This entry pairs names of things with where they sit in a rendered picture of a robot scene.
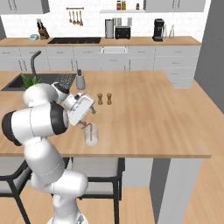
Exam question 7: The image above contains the white wall shelf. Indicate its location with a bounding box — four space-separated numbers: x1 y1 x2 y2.
99 8 146 14

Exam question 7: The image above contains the clear glass cup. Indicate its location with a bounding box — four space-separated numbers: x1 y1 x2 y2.
82 122 100 147

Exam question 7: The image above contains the steel canister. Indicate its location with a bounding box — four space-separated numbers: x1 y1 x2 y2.
104 18 115 39

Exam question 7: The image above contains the wooden knife block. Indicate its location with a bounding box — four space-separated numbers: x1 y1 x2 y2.
36 21 51 41

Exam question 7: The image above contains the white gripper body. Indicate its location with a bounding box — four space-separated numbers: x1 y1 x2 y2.
67 94 95 127

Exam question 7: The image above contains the grey soap dispenser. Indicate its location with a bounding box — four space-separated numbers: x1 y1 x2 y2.
75 68 87 91

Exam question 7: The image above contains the grey upper cupboard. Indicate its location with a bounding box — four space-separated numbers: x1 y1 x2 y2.
0 0 51 15
143 0 207 13

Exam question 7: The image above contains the black framed grey stool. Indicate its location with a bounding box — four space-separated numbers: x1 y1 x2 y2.
0 157 33 224
52 157 126 224

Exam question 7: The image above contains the black coffee machine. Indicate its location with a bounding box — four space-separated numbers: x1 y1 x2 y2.
151 17 165 42

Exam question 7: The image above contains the black sink basin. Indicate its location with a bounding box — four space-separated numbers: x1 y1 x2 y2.
1 73 78 92

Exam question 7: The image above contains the grey base cupboard run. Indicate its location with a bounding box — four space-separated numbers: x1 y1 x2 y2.
0 45 202 89

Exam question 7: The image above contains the dark grey tap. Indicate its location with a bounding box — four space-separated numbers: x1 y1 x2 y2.
30 50 42 79

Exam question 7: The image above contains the dark red straw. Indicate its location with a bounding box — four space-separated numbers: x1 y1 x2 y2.
80 122 95 144

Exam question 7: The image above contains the green plant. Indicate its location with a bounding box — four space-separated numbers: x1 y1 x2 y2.
19 73 42 90

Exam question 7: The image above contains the black toaster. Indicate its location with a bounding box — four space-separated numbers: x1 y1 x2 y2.
114 25 131 40

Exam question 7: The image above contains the black hob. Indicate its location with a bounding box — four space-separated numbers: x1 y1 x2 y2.
47 37 102 46

